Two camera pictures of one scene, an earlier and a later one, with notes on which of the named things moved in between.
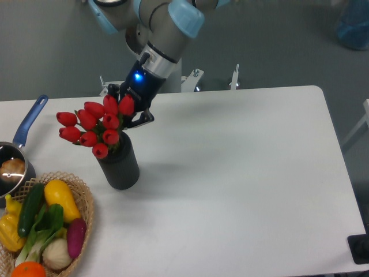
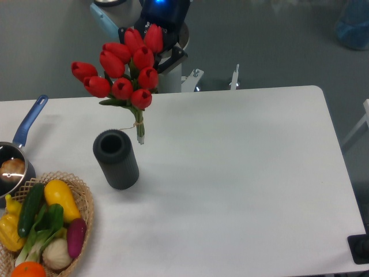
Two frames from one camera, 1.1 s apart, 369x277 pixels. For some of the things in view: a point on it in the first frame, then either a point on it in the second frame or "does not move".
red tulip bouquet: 95,126 -> 127,75
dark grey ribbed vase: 120,167 does not move
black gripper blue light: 144,86 -> 170,15
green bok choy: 49,224 does not move
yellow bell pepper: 10,238 does not move
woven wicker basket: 7,260 does not move
